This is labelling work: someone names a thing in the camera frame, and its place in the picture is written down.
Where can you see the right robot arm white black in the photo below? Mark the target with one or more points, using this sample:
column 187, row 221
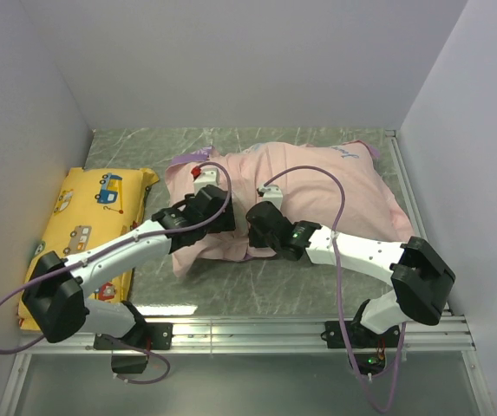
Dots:
column 375, row 318

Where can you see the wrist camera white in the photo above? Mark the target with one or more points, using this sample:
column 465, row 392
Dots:
column 203, row 176
column 271, row 193

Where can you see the purple princess print pillowcase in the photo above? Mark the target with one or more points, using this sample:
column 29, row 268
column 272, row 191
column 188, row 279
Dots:
column 319, row 184

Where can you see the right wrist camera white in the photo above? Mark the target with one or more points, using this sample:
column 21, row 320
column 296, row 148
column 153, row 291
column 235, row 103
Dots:
column 271, row 193

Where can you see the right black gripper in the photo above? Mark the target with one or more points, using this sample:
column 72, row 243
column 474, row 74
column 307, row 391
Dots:
column 255, row 241

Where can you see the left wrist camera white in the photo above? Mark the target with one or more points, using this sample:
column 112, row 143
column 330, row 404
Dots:
column 203, row 176

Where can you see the aluminium mounting rail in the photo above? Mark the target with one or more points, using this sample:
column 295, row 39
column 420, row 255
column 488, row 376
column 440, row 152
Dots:
column 289, row 334

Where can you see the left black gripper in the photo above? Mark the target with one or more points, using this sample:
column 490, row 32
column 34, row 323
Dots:
column 225, row 223

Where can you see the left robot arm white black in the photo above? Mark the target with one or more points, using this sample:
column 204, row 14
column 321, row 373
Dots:
column 59, row 293

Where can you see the yellow car print pillow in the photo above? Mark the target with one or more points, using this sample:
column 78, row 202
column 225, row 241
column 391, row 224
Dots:
column 94, row 207

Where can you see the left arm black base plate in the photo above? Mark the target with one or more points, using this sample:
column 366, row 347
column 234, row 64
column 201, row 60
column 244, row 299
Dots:
column 155, row 336

